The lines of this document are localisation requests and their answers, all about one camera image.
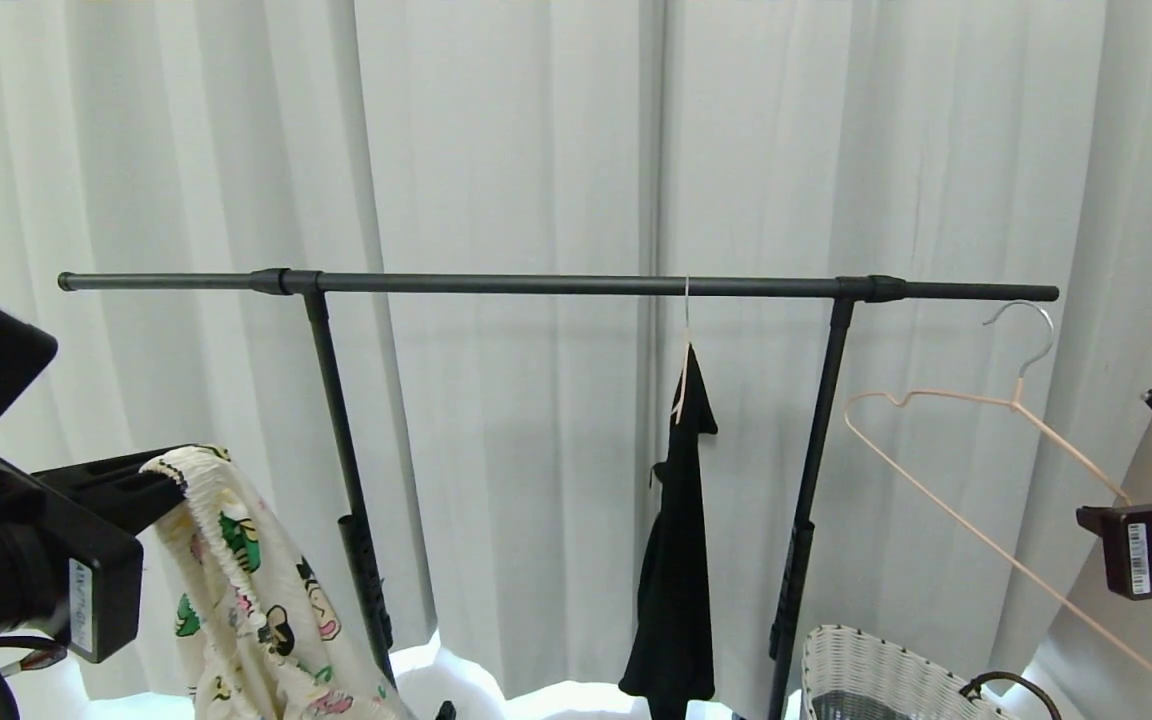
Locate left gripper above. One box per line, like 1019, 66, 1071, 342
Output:
0, 445, 146, 665

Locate cream printed garment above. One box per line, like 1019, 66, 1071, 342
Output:
140, 444, 419, 720

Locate pink clothes hanger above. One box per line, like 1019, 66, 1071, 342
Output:
670, 277, 695, 427
843, 299, 1152, 717

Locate black short-sleeved shirt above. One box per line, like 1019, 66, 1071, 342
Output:
618, 344, 720, 720

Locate white laundry basket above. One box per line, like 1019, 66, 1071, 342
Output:
800, 624, 1063, 720

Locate black clothes rack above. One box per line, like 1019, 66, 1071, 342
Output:
57, 267, 1061, 720

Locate white curtain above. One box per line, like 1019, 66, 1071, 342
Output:
0, 0, 1152, 701

